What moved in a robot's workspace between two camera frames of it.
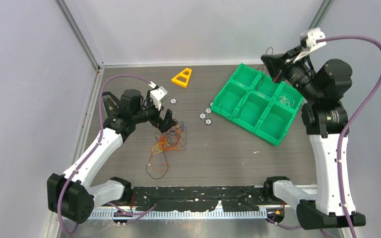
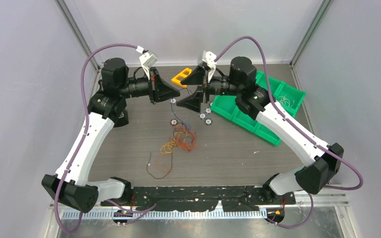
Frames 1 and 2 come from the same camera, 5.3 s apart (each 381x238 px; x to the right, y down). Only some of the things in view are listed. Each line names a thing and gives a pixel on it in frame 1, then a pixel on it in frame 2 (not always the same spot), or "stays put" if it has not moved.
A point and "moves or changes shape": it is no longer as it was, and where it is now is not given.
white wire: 284,99 stays put
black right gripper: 276,63 -> 199,77
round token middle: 202,116 stays put
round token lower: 208,121 stays put
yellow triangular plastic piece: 182,78 stays put
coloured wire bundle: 174,139 moves or changes shape
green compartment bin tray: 268,109 stays put
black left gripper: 163,125 -> 160,90
